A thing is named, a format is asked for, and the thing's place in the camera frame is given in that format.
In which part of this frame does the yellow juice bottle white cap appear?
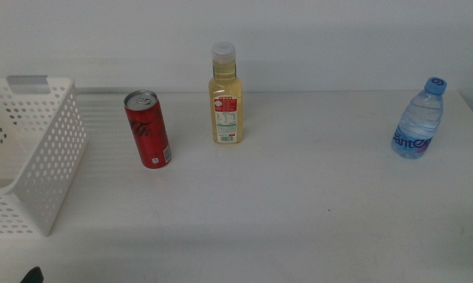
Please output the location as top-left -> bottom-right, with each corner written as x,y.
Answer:
207,41 -> 244,145

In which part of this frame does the white perforated plastic basket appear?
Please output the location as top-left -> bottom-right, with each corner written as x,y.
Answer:
0,75 -> 89,238

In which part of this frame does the clear water bottle blue cap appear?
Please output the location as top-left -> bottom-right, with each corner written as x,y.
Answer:
390,76 -> 449,160

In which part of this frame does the red cola can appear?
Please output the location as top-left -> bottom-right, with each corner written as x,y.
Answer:
123,90 -> 173,170

